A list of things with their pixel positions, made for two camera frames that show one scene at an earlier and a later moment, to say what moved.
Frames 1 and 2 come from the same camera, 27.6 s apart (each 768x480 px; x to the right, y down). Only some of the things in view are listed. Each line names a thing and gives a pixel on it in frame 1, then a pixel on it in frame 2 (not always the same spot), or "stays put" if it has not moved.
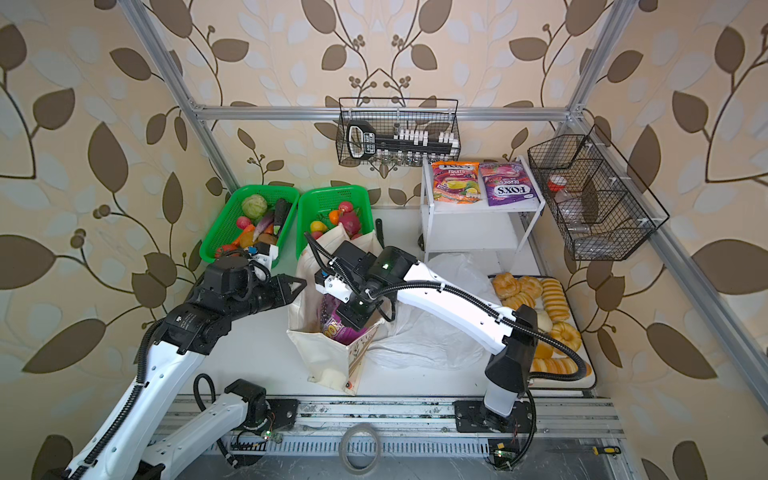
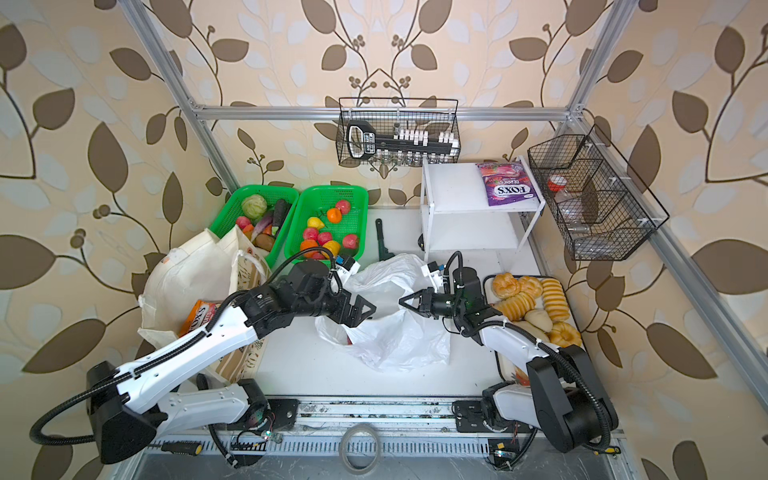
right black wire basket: (601, 209) stays put
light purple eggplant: (260, 228) stays put
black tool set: (363, 141) stays put
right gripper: (351, 318) -> (425, 306)
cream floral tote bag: (333, 362) -> (207, 267)
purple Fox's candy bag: (508, 183) stays put
